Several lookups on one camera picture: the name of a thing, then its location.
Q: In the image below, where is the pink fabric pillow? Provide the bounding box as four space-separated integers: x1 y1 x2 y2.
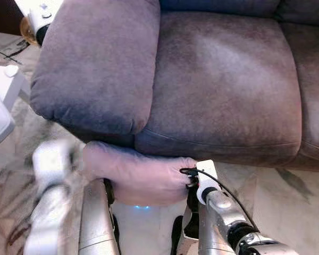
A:
82 141 198 207

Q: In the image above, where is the padded sofa armrest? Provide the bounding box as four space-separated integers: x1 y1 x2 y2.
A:
29 0 161 136

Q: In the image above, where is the wide sofa seat cushion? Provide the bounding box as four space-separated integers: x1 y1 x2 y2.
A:
134 11 304 160

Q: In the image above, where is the purple-brown fabric sofa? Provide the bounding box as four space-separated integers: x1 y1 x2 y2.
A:
29 0 319 173

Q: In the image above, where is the silver left robot leg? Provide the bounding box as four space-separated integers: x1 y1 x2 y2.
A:
77 178 121 255

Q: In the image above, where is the white plastic furniture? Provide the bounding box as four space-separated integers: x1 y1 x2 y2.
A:
0 64 31 152

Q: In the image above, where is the round brown wooden object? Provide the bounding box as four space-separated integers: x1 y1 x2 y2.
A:
20 18 39 47

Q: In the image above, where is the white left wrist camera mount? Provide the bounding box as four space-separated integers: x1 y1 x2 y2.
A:
32 139 78 186

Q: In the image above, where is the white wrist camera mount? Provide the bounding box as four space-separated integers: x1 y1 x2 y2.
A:
32 139 78 186
196 159 220 192

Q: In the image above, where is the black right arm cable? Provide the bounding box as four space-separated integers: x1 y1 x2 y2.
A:
180 167 259 230

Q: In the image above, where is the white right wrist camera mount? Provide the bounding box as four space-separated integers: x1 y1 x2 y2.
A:
196 159 220 192

